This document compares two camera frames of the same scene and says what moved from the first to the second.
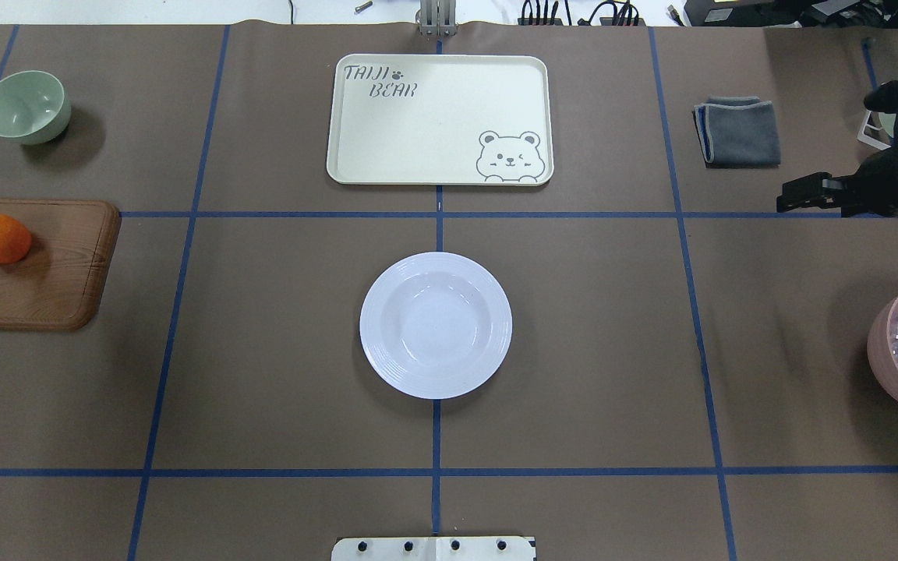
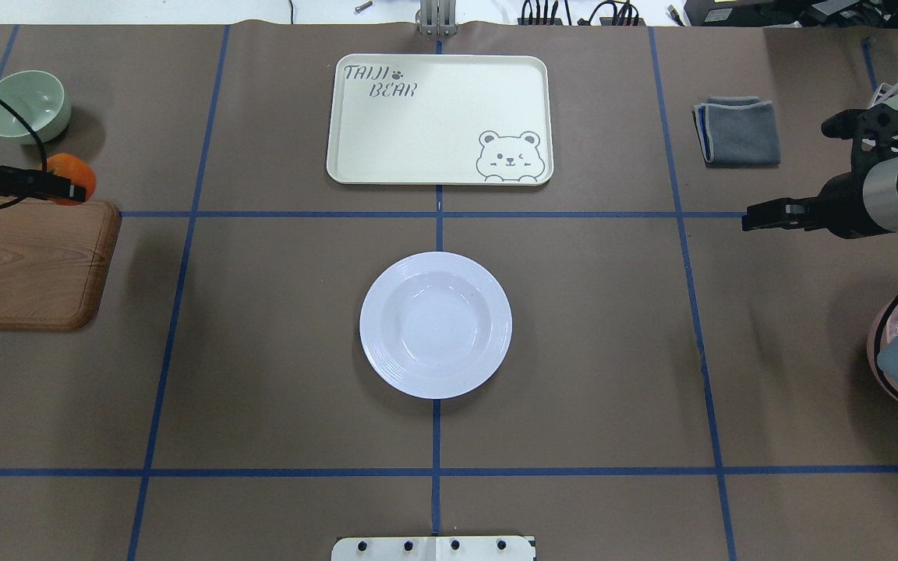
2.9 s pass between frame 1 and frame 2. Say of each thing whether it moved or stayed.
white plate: stayed
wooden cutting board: stayed
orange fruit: moved
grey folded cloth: stayed
